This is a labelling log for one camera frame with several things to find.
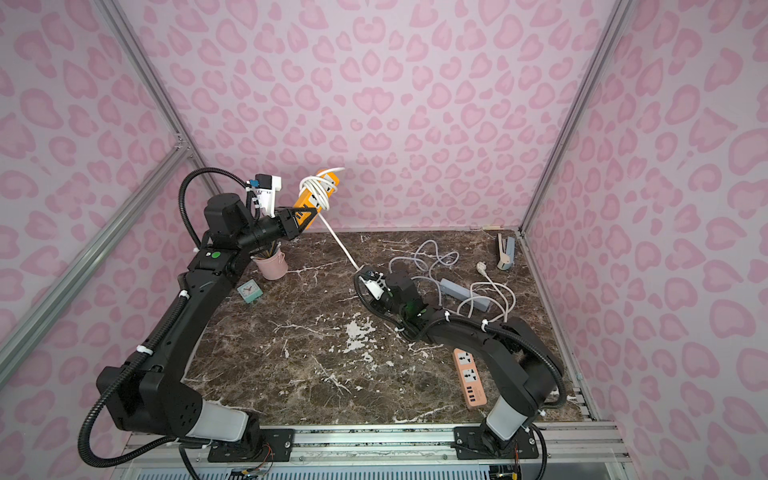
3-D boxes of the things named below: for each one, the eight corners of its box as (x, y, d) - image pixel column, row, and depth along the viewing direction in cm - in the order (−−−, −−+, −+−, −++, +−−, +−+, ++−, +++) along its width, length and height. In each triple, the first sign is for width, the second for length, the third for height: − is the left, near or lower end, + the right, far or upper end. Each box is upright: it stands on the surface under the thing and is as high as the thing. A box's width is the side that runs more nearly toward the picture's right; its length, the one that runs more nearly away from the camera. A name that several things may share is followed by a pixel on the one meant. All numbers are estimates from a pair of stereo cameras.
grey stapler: (494, 269, 110) (497, 262, 107) (496, 240, 120) (498, 233, 116) (512, 272, 109) (515, 265, 106) (512, 243, 119) (515, 236, 115)
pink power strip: (467, 407, 81) (469, 404, 78) (453, 353, 90) (455, 348, 88) (486, 405, 81) (489, 401, 78) (470, 351, 91) (472, 346, 88)
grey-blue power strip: (436, 291, 104) (437, 285, 101) (441, 283, 106) (442, 277, 103) (483, 317, 98) (486, 311, 95) (488, 308, 100) (491, 302, 97)
